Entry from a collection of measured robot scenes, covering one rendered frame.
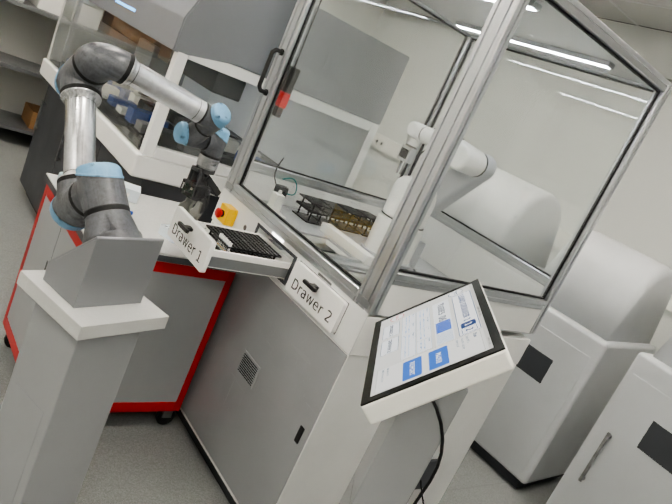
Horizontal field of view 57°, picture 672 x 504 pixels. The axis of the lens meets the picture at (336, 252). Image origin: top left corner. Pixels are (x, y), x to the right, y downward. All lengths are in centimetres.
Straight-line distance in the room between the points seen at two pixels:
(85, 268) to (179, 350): 91
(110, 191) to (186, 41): 118
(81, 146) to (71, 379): 65
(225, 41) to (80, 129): 105
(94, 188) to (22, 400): 61
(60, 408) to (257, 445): 74
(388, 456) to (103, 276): 83
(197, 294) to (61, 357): 75
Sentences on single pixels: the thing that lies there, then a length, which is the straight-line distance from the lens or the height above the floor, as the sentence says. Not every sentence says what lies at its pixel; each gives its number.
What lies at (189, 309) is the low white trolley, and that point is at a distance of 237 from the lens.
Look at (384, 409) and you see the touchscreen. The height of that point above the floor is 98.
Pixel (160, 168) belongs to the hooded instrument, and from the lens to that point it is 286.
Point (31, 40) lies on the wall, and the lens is 610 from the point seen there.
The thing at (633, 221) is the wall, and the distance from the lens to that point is 497.
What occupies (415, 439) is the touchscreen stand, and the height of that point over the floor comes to 86.
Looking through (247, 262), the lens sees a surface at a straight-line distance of 207.
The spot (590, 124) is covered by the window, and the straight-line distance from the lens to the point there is 228.
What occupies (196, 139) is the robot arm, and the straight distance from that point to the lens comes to 216.
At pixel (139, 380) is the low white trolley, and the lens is 248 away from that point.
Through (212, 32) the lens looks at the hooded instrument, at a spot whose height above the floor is 149.
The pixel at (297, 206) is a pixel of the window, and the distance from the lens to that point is 222.
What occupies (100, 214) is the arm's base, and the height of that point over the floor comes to 98.
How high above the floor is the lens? 152
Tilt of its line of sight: 14 degrees down
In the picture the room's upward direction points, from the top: 24 degrees clockwise
